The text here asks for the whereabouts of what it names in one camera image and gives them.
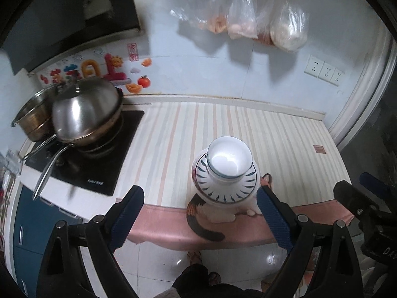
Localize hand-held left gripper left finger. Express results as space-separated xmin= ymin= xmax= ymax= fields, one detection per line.
xmin=36 ymin=185 xmax=145 ymax=298

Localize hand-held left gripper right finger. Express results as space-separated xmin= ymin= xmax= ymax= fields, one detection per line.
xmin=256 ymin=186 xmax=363 ymax=298

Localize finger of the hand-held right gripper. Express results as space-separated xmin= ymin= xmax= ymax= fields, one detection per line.
xmin=333 ymin=180 xmax=377 ymax=222
xmin=360 ymin=172 xmax=396 ymax=200

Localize white plate with blue leaves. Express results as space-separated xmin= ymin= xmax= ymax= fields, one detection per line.
xmin=195 ymin=153 xmax=260 ymax=206

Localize black induction cooker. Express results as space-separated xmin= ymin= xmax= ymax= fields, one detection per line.
xmin=25 ymin=110 xmax=145 ymax=197

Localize blue kitchen cabinet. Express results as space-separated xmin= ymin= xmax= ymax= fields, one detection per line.
xmin=0 ymin=183 xmax=85 ymax=288

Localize person's dark trousers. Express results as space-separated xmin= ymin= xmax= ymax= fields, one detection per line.
xmin=171 ymin=264 xmax=264 ymax=298

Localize striped cat print tablecloth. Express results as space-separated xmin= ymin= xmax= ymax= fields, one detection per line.
xmin=116 ymin=101 xmax=352 ymax=250

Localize steel wok lid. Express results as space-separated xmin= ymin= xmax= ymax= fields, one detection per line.
xmin=51 ymin=77 xmax=120 ymax=141

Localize crumpled clear plastic bag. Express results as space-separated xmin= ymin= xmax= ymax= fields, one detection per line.
xmin=0 ymin=149 xmax=24 ymax=194

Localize steel pot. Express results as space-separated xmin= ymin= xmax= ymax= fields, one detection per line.
xmin=12 ymin=87 xmax=58 ymax=142

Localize clear bag with white contents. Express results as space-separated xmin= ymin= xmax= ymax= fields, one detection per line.
xmin=268 ymin=0 xmax=311 ymax=53

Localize clear bag with pink contents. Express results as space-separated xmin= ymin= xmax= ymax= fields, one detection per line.
xmin=226 ymin=0 xmax=260 ymax=40

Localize clear bag with orange contents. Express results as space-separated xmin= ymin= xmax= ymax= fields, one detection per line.
xmin=170 ymin=0 xmax=229 ymax=35

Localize black range hood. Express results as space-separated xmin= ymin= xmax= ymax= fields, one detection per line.
xmin=0 ymin=0 xmax=141 ymax=75

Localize steel wok with long handle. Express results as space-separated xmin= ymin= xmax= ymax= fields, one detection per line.
xmin=33 ymin=88 xmax=125 ymax=201

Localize white door frame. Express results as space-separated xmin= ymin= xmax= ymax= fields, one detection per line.
xmin=328 ymin=22 xmax=397 ymax=149

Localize white wall socket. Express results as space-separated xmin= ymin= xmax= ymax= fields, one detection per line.
xmin=330 ymin=68 xmax=346 ymax=86
xmin=304 ymin=55 xmax=325 ymax=78
xmin=318 ymin=62 xmax=335 ymax=82

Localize colourful wall stickers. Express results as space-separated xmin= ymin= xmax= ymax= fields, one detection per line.
xmin=39 ymin=43 xmax=153 ymax=94

